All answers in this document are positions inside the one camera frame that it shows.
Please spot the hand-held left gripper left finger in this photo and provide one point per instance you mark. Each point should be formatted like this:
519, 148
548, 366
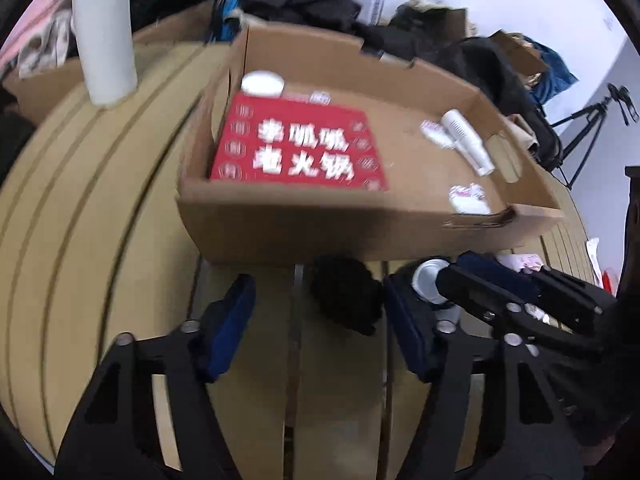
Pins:
229, 321

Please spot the flat brown cardboard sheet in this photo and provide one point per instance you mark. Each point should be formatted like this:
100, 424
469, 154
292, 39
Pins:
55, 87

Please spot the open brown cardboard carton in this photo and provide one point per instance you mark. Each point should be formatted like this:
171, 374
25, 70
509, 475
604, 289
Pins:
520, 52

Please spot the small white packet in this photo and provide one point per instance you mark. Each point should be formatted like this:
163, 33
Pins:
320, 96

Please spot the white paper cup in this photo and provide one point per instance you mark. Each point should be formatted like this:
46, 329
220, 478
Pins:
429, 282

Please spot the red flat packet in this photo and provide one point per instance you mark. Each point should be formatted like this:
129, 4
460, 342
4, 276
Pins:
300, 145

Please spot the black camera tripod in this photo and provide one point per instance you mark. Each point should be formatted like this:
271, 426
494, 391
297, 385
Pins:
595, 125

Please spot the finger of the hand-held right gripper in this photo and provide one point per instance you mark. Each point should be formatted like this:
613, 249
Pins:
475, 296
500, 272

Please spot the black crumpled cloth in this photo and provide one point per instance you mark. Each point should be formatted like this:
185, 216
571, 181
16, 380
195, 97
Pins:
345, 300

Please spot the pink cloth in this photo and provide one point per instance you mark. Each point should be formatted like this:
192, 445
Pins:
32, 35

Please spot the brown cardboard box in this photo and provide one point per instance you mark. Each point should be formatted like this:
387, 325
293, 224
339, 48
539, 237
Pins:
350, 230

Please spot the crumpled white wrapper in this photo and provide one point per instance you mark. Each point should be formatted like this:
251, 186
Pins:
434, 135

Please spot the white red-printed wrapper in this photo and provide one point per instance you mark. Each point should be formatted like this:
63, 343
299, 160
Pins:
468, 199

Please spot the stack of white paper cups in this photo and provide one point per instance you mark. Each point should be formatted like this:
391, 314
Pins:
469, 142

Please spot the white plastic pole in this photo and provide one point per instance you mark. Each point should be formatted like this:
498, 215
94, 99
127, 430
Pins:
102, 35

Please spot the blue bag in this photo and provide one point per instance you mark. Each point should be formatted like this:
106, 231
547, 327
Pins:
556, 76

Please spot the white round lid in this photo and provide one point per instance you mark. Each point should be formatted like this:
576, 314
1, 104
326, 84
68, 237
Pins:
262, 84

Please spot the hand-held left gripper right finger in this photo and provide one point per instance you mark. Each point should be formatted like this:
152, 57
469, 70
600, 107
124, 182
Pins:
406, 332

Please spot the pile of black clothes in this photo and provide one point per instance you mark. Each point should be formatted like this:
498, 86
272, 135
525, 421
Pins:
310, 2

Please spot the white red paper scrap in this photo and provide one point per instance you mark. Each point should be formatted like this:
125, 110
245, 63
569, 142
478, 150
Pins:
520, 261

